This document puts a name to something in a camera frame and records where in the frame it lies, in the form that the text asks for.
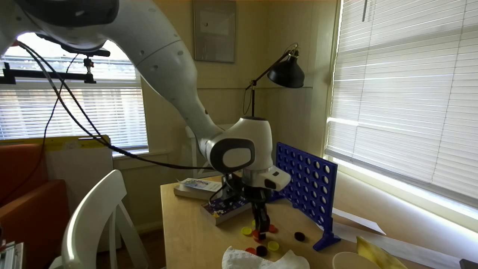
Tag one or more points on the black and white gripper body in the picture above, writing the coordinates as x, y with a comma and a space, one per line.
248, 184

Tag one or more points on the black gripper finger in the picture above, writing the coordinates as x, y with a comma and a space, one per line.
260, 212

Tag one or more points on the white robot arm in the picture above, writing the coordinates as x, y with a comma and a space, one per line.
144, 33

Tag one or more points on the yellow disc right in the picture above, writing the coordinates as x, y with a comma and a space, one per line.
247, 230

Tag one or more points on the yellow disc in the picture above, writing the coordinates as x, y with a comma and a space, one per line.
274, 246
247, 230

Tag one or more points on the yellow disc left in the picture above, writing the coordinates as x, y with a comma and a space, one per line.
274, 246

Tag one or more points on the black disc by cloth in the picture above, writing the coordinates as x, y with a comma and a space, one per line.
262, 251

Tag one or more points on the orange disc by cloth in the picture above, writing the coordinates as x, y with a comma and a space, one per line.
251, 249

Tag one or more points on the black disc lower left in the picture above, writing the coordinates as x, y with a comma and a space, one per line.
299, 236

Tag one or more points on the blue connect four grid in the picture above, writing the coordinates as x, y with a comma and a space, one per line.
311, 188

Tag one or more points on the white crumpled cloth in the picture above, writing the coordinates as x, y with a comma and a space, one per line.
239, 258

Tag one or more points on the white paper sheet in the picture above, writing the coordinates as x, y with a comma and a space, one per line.
362, 227

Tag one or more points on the black desk lamp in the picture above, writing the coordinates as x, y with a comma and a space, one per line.
284, 72

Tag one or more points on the orange sofa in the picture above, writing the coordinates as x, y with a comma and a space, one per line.
33, 208

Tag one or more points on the framed wall picture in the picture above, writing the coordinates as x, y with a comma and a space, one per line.
214, 30

